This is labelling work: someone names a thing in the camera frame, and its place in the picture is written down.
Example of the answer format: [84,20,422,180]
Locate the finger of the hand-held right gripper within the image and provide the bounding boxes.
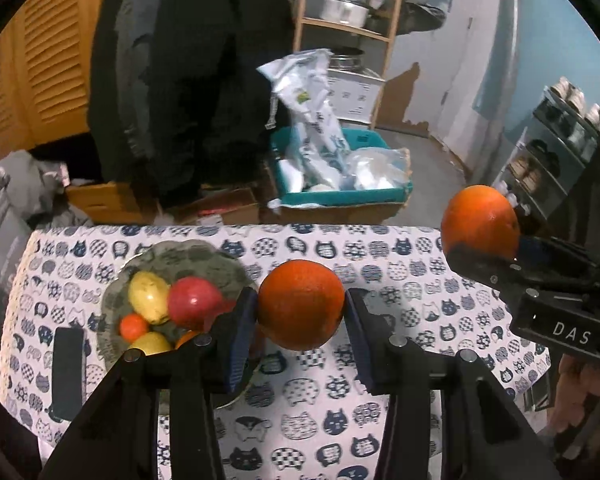
[444,240,531,306]
[517,236,600,281]

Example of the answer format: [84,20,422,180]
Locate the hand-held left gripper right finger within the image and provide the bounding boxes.
[346,287,563,480]

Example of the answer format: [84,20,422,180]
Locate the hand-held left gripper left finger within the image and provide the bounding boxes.
[39,287,260,480]

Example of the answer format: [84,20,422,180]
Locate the large orange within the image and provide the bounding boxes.
[174,329,203,350]
[256,259,346,351]
[441,185,522,261]

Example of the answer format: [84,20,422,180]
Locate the red apple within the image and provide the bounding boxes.
[167,276,236,332]

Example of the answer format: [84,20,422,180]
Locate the green patterned glass bowl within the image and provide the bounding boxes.
[96,240,261,408]

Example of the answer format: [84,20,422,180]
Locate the yellow lemon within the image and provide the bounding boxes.
[129,331,175,357]

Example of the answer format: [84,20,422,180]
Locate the yellow mango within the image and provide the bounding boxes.
[128,270,173,325]

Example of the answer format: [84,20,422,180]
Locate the small tangerine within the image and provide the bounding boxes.
[119,313,151,342]

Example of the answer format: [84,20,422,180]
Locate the person's right hand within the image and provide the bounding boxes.
[550,357,600,433]

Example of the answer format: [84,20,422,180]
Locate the metal shoe rack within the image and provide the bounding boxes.
[490,85,600,226]

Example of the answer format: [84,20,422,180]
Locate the cat print tablecloth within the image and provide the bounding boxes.
[0,224,553,480]

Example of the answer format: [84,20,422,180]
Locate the cardboard box with red contents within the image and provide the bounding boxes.
[170,187,261,226]

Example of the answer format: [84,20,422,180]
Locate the large cardboard box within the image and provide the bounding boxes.
[262,160,413,226]

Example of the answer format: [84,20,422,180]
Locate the clear plastic bag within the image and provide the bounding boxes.
[345,147,411,191]

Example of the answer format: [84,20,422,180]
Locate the teal plastic bin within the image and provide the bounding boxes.
[270,127,413,208]

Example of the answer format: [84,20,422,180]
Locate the rows of shoes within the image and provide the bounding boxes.
[500,76,600,211]

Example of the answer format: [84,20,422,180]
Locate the black smartphone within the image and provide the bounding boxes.
[50,327,85,423]

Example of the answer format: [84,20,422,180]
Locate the wooden drawer box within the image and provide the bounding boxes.
[65,182,156,226]

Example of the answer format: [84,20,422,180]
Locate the white door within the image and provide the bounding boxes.
[427,0,523,171]

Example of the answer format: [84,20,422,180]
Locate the white plastic basket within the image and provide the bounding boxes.
[325,67,385,126]

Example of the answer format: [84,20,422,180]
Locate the white patterned plastic bag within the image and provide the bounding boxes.
[256,49,353,193]

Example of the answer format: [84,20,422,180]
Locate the steel pot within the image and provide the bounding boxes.
[327,46,366,71]

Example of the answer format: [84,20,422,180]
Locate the grey tote bag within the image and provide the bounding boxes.
[0,200,36,311]

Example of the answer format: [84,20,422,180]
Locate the black hanging coat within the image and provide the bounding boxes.
[87,0,296,211]

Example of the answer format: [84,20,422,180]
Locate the dark wok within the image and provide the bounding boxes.
[370,0,448,35]

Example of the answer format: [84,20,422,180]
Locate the grey clothes pile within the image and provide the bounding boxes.
[0,150,93,228]

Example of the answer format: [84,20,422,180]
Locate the wooden shelf unit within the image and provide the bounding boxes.
[277,0,408,131]

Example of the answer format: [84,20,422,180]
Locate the white cooking pot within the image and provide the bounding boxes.
[320,0,372,28]

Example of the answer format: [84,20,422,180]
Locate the grey hanging jacket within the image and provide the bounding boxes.
[115,0,153,161]

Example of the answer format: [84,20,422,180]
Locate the wooden louvered wardrobe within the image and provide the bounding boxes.
[0,0,116,163]

